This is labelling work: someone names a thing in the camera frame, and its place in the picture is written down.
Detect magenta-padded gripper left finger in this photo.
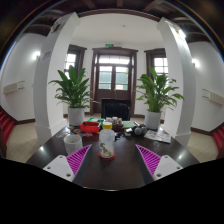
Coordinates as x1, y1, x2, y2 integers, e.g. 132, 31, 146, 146
42, 143, 93, 183

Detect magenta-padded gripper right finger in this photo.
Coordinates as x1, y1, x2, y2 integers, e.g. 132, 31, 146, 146
134, 143, 184, 182

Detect clear bottle with yellow cap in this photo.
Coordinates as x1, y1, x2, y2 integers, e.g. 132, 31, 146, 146
98, 121, 116, 159

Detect white speckled cup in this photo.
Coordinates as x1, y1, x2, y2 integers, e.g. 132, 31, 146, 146
63, 133, 84, 155

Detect printed paper brochure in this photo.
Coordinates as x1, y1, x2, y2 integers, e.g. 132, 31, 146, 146
143, 129, 172, 145

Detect black and grey microphones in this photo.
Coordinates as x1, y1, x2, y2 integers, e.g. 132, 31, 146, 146
124, 122, 148, 137

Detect red plastic box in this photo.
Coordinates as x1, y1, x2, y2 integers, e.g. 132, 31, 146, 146
79, 120, 101, 134

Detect green cloth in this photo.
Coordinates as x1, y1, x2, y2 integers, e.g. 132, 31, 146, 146
121, 120, 136, 130

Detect red carpeted stairs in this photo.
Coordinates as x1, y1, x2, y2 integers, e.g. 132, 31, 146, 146
210, 123, 224, 154
0, 106, 16, 135

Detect leafy plant in white pot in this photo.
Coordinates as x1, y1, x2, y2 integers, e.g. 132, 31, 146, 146
48, 65, 98, 127
134, 65, 185, 131

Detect black chair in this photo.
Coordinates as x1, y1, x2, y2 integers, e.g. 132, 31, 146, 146
100, 97, 132, 122

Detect dark framed window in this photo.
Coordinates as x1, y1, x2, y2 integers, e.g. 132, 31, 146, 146
144, 48, 169, 81
64, 44, 88, 83

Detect dark wooden glazed door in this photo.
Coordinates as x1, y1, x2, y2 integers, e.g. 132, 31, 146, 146
89, 46, 139, 116

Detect white wall radiator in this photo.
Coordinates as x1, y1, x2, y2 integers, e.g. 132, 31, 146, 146
201, 88, 224, 107
2, 80, 25, 95

